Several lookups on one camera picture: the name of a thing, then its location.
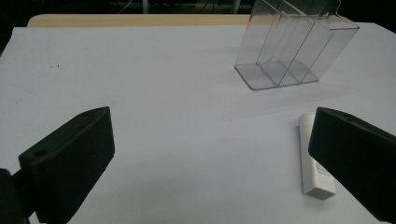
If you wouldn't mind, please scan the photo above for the white table cover sheet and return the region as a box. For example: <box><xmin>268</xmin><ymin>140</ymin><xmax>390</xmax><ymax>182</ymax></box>
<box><xmin>0</xmin><ymin>21</ymin><xmax>396</xmax><ymax>224</ymax></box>

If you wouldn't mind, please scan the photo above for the white cosmetic tube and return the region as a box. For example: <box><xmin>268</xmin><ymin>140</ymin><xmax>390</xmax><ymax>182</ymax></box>
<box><xmin>297</xmin><ymin>112</ymin><xmax>337</xmax><ymax>201</ymax></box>

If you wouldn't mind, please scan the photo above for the clear plastic organizer box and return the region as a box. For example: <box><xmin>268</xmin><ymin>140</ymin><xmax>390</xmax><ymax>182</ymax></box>
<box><xmin>233</xmin><ymin>0</ymin><xmax>361</xmax><ymax>91</ymax></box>

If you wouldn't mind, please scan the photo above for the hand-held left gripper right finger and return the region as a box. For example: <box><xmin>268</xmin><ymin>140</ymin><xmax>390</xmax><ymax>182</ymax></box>
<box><xmin>307</xmin><ymin>106</ymin><xmax>396</xmax><ymax>224</ymax></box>

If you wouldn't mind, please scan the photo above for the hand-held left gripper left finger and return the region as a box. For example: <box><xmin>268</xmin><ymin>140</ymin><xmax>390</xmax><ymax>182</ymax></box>
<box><xmin>18</xmin><ymin>105</ymin><xmax>116</xmax><ymax>224</ymax></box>

